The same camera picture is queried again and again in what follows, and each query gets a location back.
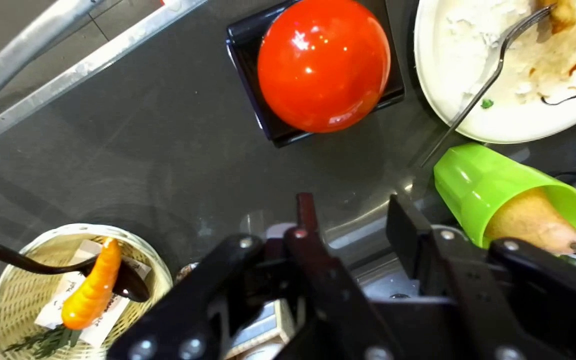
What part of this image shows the black square tray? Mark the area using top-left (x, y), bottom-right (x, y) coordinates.
top-left (225, 0), bottom-right (408, 149)

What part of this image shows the orange toy carrot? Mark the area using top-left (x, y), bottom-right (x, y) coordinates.
top-left (61, 238), bottom-right (125, 333)

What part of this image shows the bowl with food scraps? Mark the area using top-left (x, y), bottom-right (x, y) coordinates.
top-left (0, 221), bottom-right (177, 360)

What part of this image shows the stainless dishwasher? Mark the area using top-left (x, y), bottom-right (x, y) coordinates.
top-left (0, 0), bottom-right (212, 157)

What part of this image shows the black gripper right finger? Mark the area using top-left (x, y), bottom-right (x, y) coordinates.
top-left (384, 192), bottom-right (576, 360)

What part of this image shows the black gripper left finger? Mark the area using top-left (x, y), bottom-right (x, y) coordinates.
top-left (105, 190), bottom-right (396, 360)

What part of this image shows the black spoon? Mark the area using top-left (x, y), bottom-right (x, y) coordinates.
top-left (0, 232), bottom-right (153, 304)

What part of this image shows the green plastic cup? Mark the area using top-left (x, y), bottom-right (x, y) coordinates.
top-left (433, 141), bottom-right (576, 250)

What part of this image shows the silver dishwasher handle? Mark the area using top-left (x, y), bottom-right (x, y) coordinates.
top-left (0, 0), bottom-right (101, 132)

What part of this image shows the red tomato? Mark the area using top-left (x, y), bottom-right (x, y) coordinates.
top-left (256, 0), bottom-right (394, 136)

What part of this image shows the silver fork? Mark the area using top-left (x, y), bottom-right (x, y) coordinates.
top-left (421, 1), bottom-right (561, 171)

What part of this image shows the green herb sprig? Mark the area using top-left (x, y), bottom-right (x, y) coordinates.
top-left (2, 323), bottom-right (83, 355)

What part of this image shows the white dirty plate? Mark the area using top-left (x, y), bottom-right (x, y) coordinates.
top-left (413, 0), bottom-right (576, 145)

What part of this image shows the tan toy pear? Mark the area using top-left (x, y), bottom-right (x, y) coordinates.
top-left (487, 187), bottom-right (576, 255)

